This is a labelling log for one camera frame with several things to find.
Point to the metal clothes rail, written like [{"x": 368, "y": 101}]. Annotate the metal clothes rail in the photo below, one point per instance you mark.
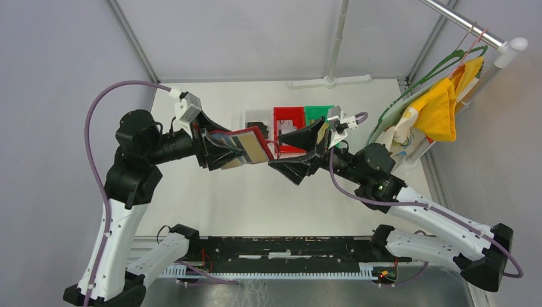
[{"x": 507, "y": 50}]

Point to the white cards in red bin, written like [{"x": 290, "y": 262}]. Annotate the white cards in red bin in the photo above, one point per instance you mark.
[{"x": 285, "y": 127}]

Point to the red plastic bin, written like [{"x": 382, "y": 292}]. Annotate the red plastic bin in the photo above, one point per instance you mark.
[{"x": 296, "y": 114}]

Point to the green plastic bin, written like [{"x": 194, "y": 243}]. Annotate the green plastic bin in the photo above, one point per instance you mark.
[{"x": 313, "y": 114}]

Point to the white cable duct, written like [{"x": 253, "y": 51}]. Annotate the white cable duct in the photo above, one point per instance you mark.
[{"x": 364, "y": 272}]

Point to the gold credit card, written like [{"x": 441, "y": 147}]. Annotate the gold credit card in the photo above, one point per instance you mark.
[{"x": 256, "y": 151}]

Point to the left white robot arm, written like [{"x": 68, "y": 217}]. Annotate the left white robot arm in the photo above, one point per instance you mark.
[{"x": 110, "y": 279}]

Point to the green clothes hanger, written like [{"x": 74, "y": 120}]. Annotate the green clothes hanger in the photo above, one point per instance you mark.
[{"x": 427, "y": 76}]

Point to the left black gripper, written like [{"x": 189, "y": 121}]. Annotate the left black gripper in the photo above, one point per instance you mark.
[{"x": 217, "y": 155}]

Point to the black object in clear bin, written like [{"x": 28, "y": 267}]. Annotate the black object in clear bin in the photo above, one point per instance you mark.
[{"x": 263, "y": 128}]

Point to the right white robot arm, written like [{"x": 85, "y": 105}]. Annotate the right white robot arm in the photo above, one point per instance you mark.
[{"x": 478, "y": 252}]

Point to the clear plastic bin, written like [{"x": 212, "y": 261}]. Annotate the clear plastic bin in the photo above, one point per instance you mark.
[{"x": 260, "y": 115}]

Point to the red leather card holder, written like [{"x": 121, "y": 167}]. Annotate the red leather card holder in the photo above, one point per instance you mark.
[{"x": 212, "y": 138}]

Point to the white stand base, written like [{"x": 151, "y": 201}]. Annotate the white stand base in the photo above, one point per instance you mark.
[{"x": 331, "y": 80}]

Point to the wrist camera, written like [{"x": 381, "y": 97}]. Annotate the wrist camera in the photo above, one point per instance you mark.
[
  {"x": 186, "y": 109},
  {"x": 340, "y": 124}
]

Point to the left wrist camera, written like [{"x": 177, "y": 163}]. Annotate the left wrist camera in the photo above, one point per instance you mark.
[{"x": 186, "y": 109}]

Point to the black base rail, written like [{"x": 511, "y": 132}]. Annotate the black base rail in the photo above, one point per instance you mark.
[{"x": 286, "y": 254}]

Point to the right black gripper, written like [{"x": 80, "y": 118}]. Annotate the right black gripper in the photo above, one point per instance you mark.
[{"x": 296, "y": 168}]

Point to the patterned white cloth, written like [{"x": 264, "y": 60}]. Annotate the patterned white cloth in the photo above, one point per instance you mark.
[{"x": 395, "y": 130}]

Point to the yellow cloth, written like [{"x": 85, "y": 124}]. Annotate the yellow cloth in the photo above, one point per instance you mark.
[{"x": 436, "y": 109}]

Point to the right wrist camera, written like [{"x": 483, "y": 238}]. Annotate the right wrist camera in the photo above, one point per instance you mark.
[{"x": 340, "y": 124}]

